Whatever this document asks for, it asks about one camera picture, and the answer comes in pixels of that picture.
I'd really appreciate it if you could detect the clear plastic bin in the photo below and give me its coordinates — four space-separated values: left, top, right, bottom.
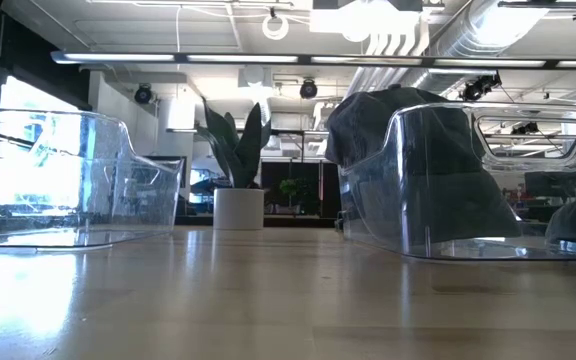
336 102 576 261
0 105 185 250

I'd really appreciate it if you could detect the long ceiling light strip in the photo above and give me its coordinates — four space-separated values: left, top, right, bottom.
50 49 576 70

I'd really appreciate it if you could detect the small green plant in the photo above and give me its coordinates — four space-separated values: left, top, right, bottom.
278 177 309 201

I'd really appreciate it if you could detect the silver ventilation duct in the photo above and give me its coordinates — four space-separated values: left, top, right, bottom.
347 0 552 96

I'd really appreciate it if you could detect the white ring lamp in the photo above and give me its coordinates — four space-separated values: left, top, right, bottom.
261 13 290 41

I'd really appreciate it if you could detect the dark desk monitor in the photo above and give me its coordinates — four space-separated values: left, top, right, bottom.
523 169 576 199

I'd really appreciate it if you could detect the round black ceiling fixture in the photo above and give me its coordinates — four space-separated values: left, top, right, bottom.
134 83 154 105
299 78 318 100

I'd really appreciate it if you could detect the snake plant in white pot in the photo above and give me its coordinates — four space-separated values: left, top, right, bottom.
195 97 273 231

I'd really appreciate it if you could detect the black ceiling spotlight cluster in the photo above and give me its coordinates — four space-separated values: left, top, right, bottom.
460 71 503 102

